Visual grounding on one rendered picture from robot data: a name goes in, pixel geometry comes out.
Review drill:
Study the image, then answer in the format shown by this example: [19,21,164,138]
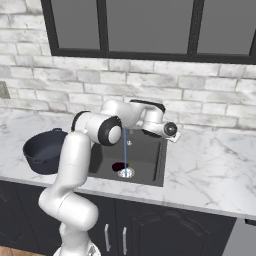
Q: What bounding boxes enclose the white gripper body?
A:
[162,130,182,144]

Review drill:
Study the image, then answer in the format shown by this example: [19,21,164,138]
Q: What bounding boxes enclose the black sink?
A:
[86,128,169,188]

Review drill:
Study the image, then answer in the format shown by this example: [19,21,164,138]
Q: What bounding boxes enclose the blue water stream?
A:
[122,127,129,172]

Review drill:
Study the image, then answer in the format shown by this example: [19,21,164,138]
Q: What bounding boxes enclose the silver sink drain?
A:
[117,167,136,179]

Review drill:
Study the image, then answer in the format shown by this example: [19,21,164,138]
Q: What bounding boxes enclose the dark purple eggplant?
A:
[112,161,133,172]

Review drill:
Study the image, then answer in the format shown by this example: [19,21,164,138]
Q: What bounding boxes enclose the dark blue pot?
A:
[22,127,70,176]

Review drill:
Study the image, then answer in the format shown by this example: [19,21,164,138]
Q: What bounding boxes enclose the grey tap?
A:
[126,129,134,147]

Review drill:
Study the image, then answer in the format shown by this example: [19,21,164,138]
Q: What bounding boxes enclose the dark cupboard door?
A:
[115,199,238,256]
[0,179,64,256]
[78,194,117,256]

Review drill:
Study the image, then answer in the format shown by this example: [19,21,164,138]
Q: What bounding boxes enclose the grey dishwasher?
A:
[229,217,256,256]

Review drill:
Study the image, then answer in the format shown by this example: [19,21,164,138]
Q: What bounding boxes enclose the silver cupboard handle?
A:
[104,223,112,253]
[121,226,129,256]

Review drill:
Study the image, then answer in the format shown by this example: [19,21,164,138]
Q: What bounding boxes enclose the black window frame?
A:
[40,0,256,66]

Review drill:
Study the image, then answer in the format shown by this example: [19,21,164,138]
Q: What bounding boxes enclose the grey wall outlet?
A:
[0,80,11,100]

